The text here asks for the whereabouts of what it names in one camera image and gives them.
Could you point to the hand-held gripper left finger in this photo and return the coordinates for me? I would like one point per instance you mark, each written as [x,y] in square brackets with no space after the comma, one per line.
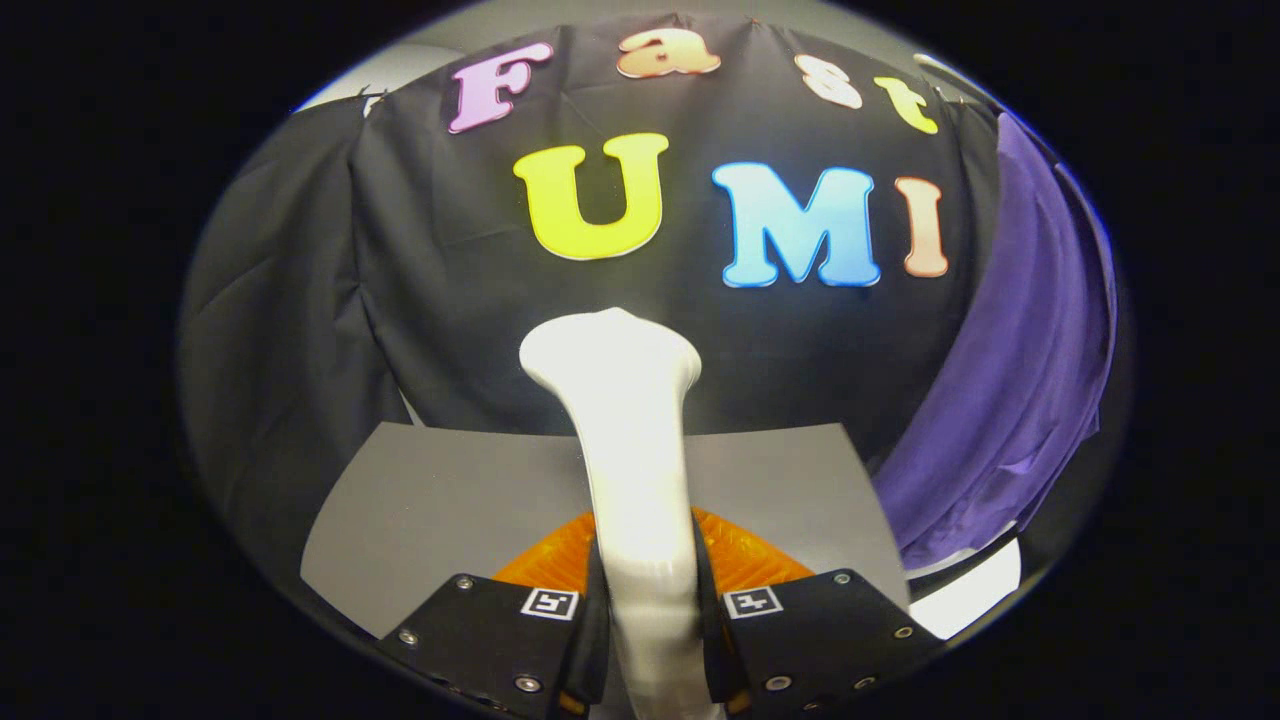
[500,640]

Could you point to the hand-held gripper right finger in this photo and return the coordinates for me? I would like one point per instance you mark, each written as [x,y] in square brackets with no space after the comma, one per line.
[810,630]

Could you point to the white garment steamer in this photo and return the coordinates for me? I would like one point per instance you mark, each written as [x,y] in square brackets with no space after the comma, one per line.
[635,460]

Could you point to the purple jacket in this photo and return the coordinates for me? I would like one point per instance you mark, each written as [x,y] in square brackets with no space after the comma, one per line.
[1020,380]

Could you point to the grey cabinet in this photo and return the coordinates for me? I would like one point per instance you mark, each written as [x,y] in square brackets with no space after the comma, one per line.
[450,500]

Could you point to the white mannequin torso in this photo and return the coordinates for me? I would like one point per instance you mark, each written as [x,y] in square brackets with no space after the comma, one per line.
[970,600]

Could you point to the black backdrop cloth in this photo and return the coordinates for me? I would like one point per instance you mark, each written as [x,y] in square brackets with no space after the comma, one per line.
[450,300]

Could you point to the plain black side cloth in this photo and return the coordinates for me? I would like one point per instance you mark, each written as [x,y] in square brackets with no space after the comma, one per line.
[270,350]

